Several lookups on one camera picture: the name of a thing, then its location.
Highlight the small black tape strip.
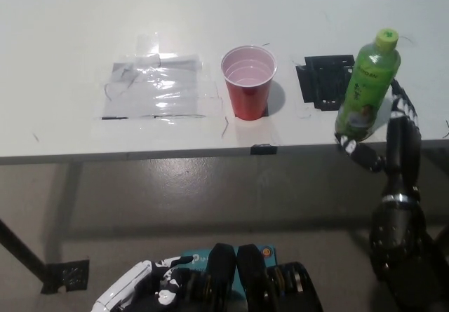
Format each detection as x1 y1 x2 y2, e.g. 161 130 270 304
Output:
250 143 279 156

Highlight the clear taped plastic sheet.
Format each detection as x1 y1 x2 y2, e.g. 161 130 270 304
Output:
101 53 211 120

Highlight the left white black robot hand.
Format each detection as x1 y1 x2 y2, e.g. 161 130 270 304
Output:
90 255 196 312

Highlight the red plastic cup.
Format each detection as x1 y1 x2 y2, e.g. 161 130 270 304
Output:
220 44 279 121

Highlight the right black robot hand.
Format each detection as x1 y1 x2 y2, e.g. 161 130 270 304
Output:
335 76 422 201

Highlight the green tea bottle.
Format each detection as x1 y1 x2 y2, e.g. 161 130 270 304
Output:
333 27 401 143

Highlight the black table leg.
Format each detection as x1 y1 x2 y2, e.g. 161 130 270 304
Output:
0 219 48 285

